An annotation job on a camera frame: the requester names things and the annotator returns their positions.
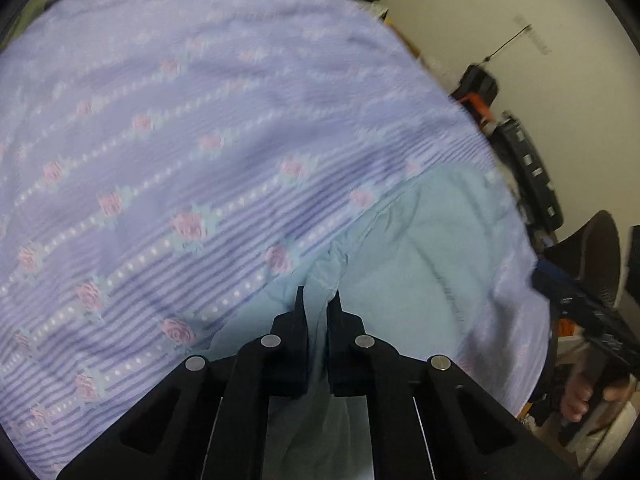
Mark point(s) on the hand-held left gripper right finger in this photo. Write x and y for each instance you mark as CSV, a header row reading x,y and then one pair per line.
x,y
334,325

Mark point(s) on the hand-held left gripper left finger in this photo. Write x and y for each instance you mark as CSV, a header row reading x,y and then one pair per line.
x,y
298,320

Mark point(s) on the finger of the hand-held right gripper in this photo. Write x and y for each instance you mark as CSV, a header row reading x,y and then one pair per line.
x,y
549,278

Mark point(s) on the light blue pants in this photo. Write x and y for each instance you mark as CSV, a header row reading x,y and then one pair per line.
x,y
420,270

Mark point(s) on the person's right hand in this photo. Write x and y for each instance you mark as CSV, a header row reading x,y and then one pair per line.
x,y
576,396

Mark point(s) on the black office chair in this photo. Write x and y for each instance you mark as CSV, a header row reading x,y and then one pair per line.
x,y
592,255

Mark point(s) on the black and orange device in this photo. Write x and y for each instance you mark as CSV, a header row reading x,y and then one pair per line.
x,y
475,92

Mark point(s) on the purple floral blanket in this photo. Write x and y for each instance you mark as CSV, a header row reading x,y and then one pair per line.
x,y
165,125

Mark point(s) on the green cloth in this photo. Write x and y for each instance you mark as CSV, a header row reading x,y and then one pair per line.
x,y
35,5

